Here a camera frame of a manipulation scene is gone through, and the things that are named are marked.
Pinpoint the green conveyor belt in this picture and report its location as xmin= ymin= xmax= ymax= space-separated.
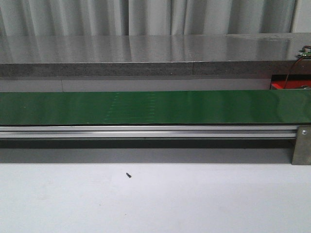
xmin=0 ymin=89 xmax=311 ymax=125

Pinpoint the grey stone shelf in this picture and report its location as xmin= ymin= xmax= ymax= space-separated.
xmin=0 ymin=33 xmax=311 ymax=77

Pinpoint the red bin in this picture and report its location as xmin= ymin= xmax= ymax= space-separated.
xmin=270 ymin=75 xmax=311 ymax=90

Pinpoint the small green circuit board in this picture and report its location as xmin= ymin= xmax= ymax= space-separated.
xmin=296 ymin=46 xmax=311 ymax=59

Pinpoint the grey curtain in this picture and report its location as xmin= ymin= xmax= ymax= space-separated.
xmin=0 ymin=0 xmax=311 ymax=36

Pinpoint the aluminium conveyor rail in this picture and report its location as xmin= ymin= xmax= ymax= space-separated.
xmin=0 ymin=125 xmax=298 ymax=139

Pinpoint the metal conveyor support bracket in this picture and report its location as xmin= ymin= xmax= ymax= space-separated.
xmin=292 ymin=126 xmax=311 ymax=165

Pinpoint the red orange wire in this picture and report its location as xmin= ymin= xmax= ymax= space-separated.
xmin=284 ymin=58 xmax=303 ymax=90

